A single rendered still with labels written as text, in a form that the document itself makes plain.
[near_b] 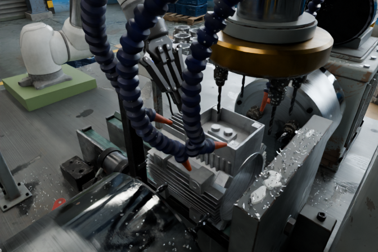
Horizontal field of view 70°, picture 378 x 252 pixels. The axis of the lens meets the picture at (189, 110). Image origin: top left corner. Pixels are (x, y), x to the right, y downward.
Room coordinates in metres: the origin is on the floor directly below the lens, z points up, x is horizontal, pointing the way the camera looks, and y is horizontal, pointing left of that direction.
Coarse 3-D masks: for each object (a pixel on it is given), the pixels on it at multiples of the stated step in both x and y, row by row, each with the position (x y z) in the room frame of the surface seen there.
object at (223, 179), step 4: (260, 148) 0.43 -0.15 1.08; (264, 148) 0.44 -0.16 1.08; (260, 152) 0.43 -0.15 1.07; (220, 172) 0.36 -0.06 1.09; (224, 172) 0.36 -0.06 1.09; (220, 176) 0.35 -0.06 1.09; (224, 176) 0.35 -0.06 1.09; (228, 176) 0.35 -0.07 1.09; (216, 180) 0.35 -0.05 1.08; (220, 180) 0.35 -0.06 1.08; (224, 180) 0.34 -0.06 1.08; (228, 180) 0.34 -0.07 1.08; (220, 184) 0.34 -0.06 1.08; (224, 184) 0.34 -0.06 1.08; (228, 184) 0.35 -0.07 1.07; (212, 224) 0.35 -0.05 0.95; (220, 224) 0.34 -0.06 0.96; (224, 224) 0.35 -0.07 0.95; (220, 228) 0.34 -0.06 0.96
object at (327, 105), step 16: (256, 80) 0.63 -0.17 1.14; (320, 80) 0.61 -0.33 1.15; (336, 80) 0.65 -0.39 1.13; (256, 96) 0.61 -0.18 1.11; (288, 96) 0.56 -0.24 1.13; (304, 96) 0.54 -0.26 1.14; (320, 96) 0.56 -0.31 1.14; (336, 96) 0.60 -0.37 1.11; (240, 112) 0.65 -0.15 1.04; (256, 112) 0.59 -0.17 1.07; (288, 112) 0.56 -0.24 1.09; (304, 112) 0.53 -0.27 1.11; (320, 112) 0.52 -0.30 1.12; (336, 112) 0.57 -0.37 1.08; (272, 128) 0.58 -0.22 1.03; (288, 128) 0.52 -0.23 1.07; (272, 144) 0.57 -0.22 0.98; (272, 160) 0.57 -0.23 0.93
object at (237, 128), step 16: (208, 112) 0.48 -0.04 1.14; (224, 112) 0.49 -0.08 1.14; (208, 128) 0.46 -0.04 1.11; (224, 128) 0.44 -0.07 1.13; (240, 128) 0.46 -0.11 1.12; (256, 128) 0.42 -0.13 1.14; (240, 144) 0.37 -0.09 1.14; (256, 144) 0.41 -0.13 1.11; (208, 160) 0.39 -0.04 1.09; (224, 160) 0.37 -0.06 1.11; (240, 160) 0.37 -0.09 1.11
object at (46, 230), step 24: (96, 192) 0.25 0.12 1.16; (120, 192) 0.25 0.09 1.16; (144, 192) 0.25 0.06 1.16; (48, 216) 0.22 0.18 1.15; (72, 216) 0.21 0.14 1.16; (96, 216) 0.21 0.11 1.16; (120, 216) 0.21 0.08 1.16; (144, 216) 0.21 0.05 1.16; (168, 216) 0.22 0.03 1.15; (24, 240) 0.18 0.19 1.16; (48, 240) 0.18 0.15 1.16; (72, 240) 0.18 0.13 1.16; (96, 240) 0.18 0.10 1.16; (120, 240) 0.18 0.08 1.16; (144, 240) 0.19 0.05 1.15; (168, 240) 0.19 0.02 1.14; (192, 240) 0.20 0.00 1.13
